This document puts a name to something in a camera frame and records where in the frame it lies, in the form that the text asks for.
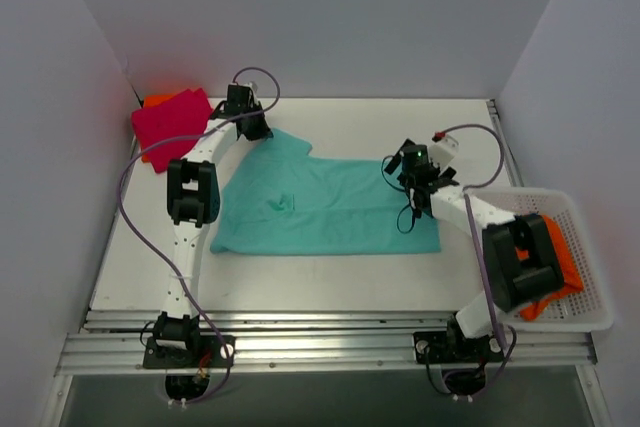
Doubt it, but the teal t shirt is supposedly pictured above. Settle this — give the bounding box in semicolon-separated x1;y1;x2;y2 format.
210;130;441;256

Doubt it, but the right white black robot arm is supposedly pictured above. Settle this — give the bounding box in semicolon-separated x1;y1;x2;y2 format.
382;133;582;360

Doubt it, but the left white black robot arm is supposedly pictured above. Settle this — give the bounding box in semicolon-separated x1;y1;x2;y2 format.
153;82;272;366

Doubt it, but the folded magenta t shirt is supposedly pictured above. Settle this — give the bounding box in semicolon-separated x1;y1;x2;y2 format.
131;88;212;174

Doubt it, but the folded orange t shirt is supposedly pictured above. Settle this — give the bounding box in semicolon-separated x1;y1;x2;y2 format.
132;95;182;150

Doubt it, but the orange t shirt in basket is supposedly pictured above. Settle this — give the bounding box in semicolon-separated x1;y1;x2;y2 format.
519;215;585;322

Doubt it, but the white plastic basket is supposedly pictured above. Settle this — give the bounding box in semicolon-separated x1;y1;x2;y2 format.
474;187;613;333

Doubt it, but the black thin cable loop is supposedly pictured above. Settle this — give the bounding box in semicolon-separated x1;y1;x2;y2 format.
381;155;424;235

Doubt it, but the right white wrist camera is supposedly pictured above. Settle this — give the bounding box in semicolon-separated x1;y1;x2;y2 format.
428;132;459;170

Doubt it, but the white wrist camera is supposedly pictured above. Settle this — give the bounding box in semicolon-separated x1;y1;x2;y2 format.
229;80;258;98
428;132;459;170

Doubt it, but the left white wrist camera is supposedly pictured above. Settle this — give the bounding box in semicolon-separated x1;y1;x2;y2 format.
229;80;258;98

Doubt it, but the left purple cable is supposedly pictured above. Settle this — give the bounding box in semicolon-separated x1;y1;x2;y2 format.
115;66;281;404

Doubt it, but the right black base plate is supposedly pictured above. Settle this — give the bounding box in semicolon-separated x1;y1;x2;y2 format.
412;331;504;365

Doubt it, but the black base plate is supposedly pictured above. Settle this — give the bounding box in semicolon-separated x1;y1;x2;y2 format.
412;331;504;365
142;335;228;370

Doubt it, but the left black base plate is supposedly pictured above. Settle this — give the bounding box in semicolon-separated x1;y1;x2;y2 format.
142;335;228;370

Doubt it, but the aluminium rail frame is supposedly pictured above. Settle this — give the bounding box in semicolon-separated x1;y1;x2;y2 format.
54;308;599;376

